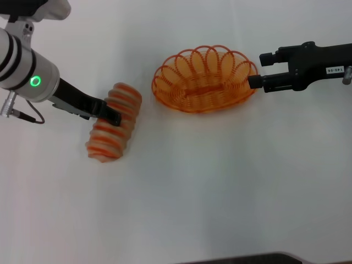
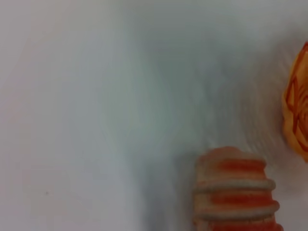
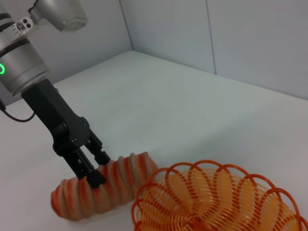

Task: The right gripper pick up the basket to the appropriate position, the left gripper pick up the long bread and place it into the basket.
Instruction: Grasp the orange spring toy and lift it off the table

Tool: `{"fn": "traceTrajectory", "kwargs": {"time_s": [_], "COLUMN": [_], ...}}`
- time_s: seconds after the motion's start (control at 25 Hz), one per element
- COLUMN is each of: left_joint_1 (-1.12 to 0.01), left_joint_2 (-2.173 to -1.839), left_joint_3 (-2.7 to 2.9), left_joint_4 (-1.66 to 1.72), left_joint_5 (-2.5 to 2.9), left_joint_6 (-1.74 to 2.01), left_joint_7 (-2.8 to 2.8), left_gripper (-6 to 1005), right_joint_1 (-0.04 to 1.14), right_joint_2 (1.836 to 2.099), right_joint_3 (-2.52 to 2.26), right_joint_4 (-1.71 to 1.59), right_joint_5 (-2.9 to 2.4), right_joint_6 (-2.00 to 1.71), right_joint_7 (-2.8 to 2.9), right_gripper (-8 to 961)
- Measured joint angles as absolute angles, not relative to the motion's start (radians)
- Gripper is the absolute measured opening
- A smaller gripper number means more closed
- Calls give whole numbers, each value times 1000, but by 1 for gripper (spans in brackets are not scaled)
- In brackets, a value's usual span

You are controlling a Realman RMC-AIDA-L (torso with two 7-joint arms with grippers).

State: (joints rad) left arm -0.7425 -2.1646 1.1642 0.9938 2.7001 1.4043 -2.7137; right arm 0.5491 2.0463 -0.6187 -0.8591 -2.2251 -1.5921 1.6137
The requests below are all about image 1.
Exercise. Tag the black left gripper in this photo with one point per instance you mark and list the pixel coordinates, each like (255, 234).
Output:
(77, 103)

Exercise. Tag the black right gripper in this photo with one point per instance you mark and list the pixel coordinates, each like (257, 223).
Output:
(313, 66)

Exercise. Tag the orange striped bread roll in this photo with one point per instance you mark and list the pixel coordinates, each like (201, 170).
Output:
(118, 137)

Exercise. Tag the orange woven plastic basket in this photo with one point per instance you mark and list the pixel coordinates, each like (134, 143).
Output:
(203, 90)

